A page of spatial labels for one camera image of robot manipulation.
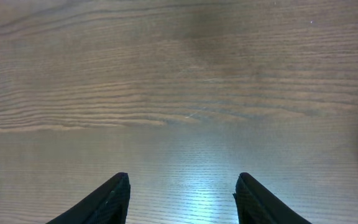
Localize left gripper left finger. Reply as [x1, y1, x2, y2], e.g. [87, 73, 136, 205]
[47, 172, 131, 224]

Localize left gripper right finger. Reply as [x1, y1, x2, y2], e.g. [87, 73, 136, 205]
[233, 172, 310, 224]

